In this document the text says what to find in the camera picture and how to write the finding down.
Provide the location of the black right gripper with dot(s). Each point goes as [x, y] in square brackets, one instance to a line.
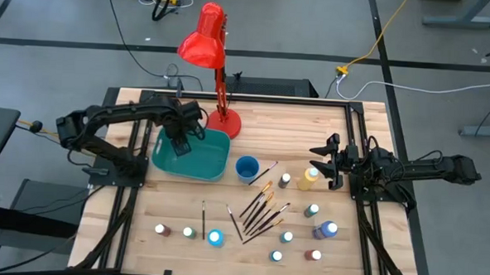
[360, 161]

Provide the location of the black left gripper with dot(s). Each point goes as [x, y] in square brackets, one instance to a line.
[184, 116]

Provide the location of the teal plastic bin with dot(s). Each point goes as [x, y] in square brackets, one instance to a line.
[206, 160]

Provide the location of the yellow paint bottle white cap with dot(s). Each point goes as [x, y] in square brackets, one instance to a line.
[308, 179]

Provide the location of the blue plastic cup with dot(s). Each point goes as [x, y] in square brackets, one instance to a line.
[247, 169]

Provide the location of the large purple paint bottle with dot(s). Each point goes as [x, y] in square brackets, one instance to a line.
[326, 230]

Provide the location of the teal paint bottle white cap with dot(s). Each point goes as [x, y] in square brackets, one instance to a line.
[276, 256]
[286, 237]

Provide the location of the brown paint bottle white cap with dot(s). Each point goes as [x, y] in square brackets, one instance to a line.
[162, 229]

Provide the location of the large turquoise paint bottle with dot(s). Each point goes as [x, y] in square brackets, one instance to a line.
[216, 237]

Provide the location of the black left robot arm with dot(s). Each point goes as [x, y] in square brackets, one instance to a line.
[118, 109]

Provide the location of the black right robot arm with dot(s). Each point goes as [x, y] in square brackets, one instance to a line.
[430, 168]

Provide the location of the thin black paintbrush green tip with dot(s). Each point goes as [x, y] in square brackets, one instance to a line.
[203, 220]

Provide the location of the black paintbrush dark ferrule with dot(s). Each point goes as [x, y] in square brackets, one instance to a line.
[262, 219]

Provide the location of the red desk lamp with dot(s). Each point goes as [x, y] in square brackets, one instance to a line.
[204, 36]

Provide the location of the grey desk foot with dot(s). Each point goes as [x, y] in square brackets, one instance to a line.
[485, 131]

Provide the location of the grey desk leg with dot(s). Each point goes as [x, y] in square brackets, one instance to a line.
[461, 22]

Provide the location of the black flat bar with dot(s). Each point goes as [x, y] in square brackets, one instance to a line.
[17, 221]

